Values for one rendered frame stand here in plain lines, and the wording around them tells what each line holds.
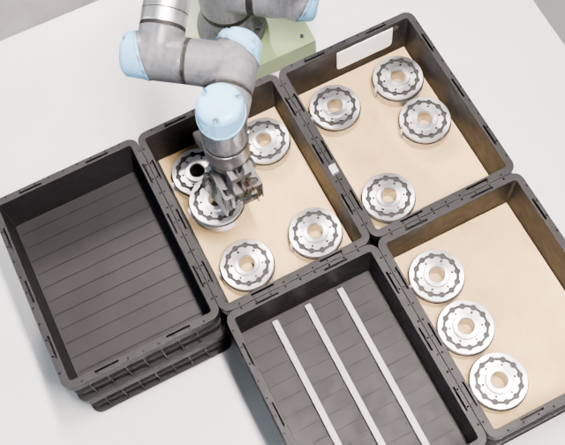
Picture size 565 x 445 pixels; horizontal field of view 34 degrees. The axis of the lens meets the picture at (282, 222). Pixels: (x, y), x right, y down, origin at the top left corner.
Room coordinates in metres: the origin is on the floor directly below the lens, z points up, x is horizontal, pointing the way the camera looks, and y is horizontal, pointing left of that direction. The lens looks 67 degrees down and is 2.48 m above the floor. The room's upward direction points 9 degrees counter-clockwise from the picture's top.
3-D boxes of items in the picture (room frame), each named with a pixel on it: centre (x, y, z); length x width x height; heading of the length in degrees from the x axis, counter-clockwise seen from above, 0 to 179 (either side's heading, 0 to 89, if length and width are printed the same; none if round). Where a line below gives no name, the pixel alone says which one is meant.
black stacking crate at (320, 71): (0.83, -0.24, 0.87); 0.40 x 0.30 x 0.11; 18
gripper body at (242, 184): (0.70, 0.07, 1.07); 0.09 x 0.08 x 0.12; 19
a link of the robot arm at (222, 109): (0.71, 0.07, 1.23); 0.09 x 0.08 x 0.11; 162
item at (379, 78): (0.95, -0.27, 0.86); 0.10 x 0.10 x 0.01
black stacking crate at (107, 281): (0.64, 0.33, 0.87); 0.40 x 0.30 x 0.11; 18
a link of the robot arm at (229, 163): (0.71, 0.07, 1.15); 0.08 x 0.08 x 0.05
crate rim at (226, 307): (0.73, 0.05, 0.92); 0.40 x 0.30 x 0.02; 18
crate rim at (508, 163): (0.83, -0.24, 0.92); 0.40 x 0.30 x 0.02; 18
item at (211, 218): (0.71, 0.11, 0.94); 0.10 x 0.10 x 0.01
